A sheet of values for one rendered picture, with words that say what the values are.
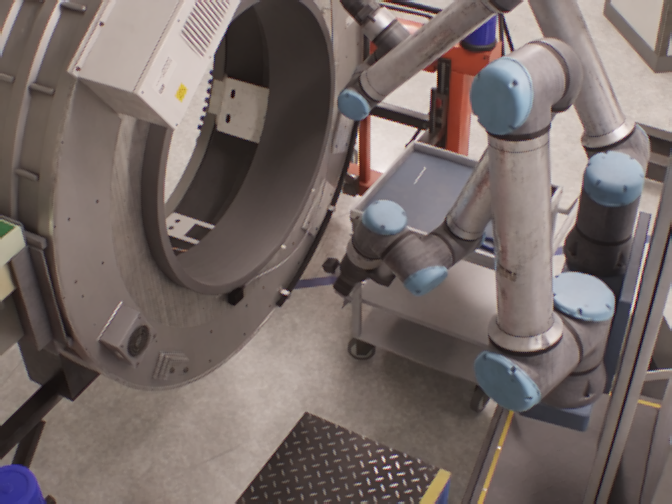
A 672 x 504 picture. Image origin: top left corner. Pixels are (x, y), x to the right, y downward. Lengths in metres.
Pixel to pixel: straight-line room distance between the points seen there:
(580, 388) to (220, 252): 1.14
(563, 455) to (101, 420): 1.56
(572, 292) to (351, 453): 0.75
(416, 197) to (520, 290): 1.36
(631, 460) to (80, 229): 1.69
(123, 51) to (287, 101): 1.05
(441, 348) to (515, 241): 1.63
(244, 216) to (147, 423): 0.89
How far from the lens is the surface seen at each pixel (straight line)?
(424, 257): 2.07
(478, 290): 3.37
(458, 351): 3.38
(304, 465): 2.46
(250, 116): 3.02
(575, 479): 2.84
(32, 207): 2.09
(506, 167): 1.71
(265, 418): 3.35
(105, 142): 2.10
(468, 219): 2.07
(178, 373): 2.59
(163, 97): 1.94
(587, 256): 2.52
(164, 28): 1.92
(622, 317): 2.19
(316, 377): 3.46
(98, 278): 2.22
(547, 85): 1.67
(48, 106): 2.03
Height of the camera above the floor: 2.55
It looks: 40 degrees down
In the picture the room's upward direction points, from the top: 2 degrees counter-clockwise
